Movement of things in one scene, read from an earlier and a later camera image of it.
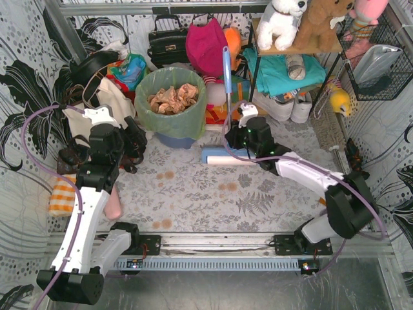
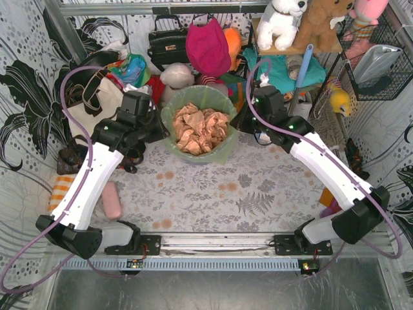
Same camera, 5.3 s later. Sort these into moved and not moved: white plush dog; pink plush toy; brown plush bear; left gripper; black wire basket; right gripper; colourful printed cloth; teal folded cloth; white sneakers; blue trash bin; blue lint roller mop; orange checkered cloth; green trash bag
Moved: blue lint roller mop; right gripper; left gripper; blue trash bin; green trash bag
Not moved: teal folded cloth; pink plush toy; black wire basket; colourful printed cloth; white plush dog; white sneakers; brown plush bear; orange checkered cloth
